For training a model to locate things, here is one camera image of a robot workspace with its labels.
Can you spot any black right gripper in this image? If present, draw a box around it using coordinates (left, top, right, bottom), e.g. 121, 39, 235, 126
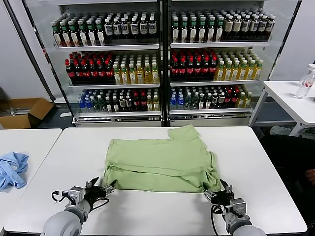
203, 178, 234, 207

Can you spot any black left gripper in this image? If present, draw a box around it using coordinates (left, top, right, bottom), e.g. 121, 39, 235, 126
83, 177, 118, 205

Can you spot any light green t-shirt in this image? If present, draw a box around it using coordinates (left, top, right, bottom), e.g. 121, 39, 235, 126
102, 124, 222, 193

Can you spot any person in black clothes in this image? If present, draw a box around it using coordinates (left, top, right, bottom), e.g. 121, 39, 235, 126
259, 134, 315, 212

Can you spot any bare person hand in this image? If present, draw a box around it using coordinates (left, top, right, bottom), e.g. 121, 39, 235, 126
305, 168, 315, 185

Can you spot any grey crumpled cloth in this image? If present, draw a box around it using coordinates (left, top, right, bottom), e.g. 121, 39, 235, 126
269, 125, 291, 136

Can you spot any crumpled light blue cloth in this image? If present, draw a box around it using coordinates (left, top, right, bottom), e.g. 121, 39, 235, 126
0, 151, 30, 193

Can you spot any open cardboard box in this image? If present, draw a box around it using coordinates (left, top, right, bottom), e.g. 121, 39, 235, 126
0, 97, 55, 130

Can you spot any bundle of metal rods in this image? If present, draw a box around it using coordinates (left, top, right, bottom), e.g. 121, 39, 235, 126
0, 107, 29, 117

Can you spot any white side table with legs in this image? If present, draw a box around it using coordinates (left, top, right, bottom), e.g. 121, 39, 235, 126
249, 80, 315, 137

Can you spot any clear bottle with red label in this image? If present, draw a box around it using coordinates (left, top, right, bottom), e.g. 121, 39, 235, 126
295, 69, 315, 99

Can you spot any white beverage display cabinet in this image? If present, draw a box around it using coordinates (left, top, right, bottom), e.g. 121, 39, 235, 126
164, 0, 274, 127
58, 0, 163, 128

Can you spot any green cap tea bottle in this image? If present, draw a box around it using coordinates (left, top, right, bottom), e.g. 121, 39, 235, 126
180, 17, 189, 44
172, 21, 181, 44
198, 17, 207, 43
60, 22, 70, 47
86, 20, 96, 47
215, 17, 224, 42
207, 17, 216, 43
77, 21, 88, 47
51, 23, 62, 48
189, 17, 198, 43
68, 21, 78, 47
95, 20, 105, 46

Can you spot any black diagonal metal pole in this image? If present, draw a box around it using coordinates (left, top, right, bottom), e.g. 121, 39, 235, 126
3, 0, 56, 103

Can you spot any clear white cap bottle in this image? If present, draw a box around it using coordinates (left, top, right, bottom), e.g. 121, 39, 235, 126
298, 63, 315, 86

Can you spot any white cap dark label bottle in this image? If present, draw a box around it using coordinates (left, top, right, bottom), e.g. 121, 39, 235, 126
250, 16, 259, 40
139, 17, 149, 40
130, 17, 140, 40
267, 16, 276, 40
112, 18, 122, 41
148, 16, 158, 39
258, 16, 268, 40
241, 16, 251, 40
120, 18, 130, 41
104, 18, 113, 41

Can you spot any transparent cabinet side panel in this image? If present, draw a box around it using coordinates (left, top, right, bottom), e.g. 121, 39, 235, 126
250, 0, 302, 116
21, 0, 74, 118

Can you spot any beige label tea bottle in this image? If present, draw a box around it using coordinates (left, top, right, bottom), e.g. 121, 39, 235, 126
232, 16, 242, 40
224, 16, 234, 40

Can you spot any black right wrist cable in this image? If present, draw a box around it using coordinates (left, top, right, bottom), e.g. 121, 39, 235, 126
210, 204, 231, 236

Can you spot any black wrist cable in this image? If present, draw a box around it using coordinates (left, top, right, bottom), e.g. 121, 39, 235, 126
51, 189, 72, 204
210, 204, 231, 236

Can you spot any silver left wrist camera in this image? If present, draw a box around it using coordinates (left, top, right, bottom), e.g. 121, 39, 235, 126
68, 186, 86, 205

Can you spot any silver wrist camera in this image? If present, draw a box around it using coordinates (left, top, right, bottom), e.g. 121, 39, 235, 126
230, 198, 247, 218
68, 186, 86, 205

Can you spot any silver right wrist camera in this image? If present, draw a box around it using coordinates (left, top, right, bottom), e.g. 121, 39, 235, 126
230, 198, 247, 218

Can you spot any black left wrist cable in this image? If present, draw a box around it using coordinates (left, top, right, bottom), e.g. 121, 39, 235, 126
51, 189, 72, 204

